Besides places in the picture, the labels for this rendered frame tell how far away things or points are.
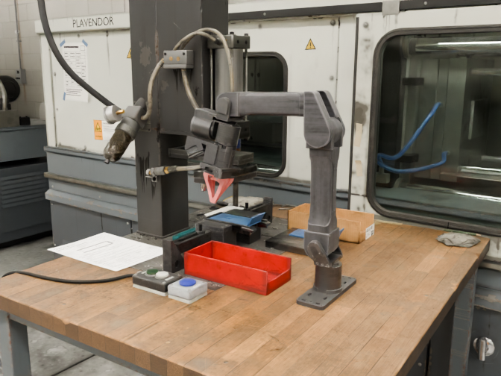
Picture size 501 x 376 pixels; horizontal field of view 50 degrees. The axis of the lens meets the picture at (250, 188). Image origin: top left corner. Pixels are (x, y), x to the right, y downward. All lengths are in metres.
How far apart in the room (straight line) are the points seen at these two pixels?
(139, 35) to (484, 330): 1.47
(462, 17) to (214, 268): 1.09
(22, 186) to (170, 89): 3.17
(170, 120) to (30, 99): 5.99
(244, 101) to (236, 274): 0.42
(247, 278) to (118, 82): 1.76
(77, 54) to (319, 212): 2.12
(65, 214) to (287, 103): 2.29
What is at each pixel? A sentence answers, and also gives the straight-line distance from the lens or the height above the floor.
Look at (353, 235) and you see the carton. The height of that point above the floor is 0.93.
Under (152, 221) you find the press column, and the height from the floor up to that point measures 0.95.
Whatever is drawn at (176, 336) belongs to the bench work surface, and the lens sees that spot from 1.12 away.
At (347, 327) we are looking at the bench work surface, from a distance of 1.16.
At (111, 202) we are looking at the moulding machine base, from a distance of 2.98.
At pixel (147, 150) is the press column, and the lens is 1.69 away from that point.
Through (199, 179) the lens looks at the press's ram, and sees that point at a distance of 1.51.
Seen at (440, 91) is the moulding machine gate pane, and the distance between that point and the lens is 1.88.
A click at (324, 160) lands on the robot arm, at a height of 1.22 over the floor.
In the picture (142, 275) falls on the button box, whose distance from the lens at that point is 1.34.
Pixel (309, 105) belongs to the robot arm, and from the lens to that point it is 1.19.
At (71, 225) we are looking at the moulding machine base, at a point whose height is 0.52.
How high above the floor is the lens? 1.42
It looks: 12 degrees down
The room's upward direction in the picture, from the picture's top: straight up
